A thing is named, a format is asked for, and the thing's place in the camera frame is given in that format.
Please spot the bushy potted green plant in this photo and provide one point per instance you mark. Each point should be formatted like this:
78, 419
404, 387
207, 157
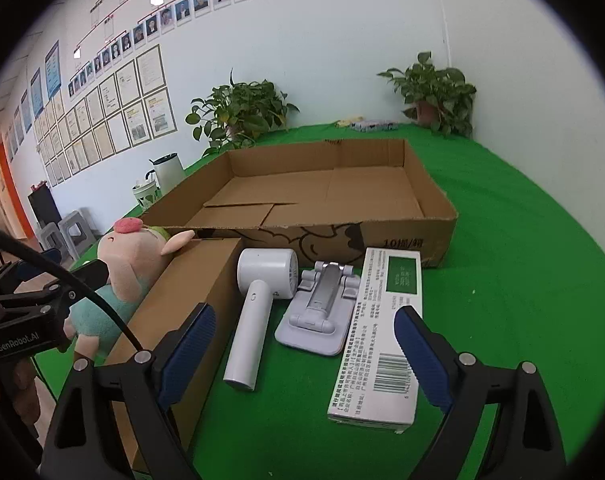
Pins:
242, 105

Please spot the blue wall poster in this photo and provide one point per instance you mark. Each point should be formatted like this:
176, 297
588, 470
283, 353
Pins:
26, 112
36, 94
54, 70

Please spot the plush pig toy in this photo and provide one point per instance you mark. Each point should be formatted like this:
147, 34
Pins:
132, 260

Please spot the grey folding phone stand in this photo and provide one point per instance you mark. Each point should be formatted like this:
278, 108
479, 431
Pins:
312, 330

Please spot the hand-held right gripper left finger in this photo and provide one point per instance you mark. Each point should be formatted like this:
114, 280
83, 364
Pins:
187, 355

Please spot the green plant in terracotta pot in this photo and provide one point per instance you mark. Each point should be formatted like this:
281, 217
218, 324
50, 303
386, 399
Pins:
432, 90

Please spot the white medicine box green label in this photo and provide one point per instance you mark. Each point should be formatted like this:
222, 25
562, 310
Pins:
367, 340

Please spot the long brown cardboard box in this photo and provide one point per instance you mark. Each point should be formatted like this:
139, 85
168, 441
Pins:
192, 285

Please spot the row of portrait photos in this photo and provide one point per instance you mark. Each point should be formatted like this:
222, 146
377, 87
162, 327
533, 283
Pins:
152, 25

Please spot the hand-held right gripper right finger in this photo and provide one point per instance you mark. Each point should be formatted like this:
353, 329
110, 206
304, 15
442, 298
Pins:
422, 360

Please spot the white handheld fan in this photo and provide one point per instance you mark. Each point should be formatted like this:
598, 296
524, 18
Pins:
247, 330

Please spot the yellow packet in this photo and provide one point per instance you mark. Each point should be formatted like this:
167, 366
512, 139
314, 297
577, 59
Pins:
347, 122

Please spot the person's left hand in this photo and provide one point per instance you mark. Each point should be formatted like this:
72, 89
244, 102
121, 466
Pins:
21, 377

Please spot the printed tissue packet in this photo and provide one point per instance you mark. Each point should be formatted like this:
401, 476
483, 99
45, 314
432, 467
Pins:
377, 125

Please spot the black cabinet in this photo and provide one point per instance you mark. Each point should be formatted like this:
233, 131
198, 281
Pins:
45, 207

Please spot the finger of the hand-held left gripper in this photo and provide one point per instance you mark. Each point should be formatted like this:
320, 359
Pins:
12, 272
90, 275

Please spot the white kettle with dark lid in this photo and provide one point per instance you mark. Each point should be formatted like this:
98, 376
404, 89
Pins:
170, 172

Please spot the grey plastic stool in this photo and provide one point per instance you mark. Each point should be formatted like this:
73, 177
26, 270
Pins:
77, 232
51, 242

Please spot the white leaf-patterned cup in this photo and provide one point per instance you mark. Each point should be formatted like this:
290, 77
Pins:
145, 195

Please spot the cardboard tray box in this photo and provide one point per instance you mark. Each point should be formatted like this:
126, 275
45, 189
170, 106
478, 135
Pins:
282, 190

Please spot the wall of framed certificates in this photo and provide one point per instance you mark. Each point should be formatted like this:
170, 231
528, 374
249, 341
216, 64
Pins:
112, 110

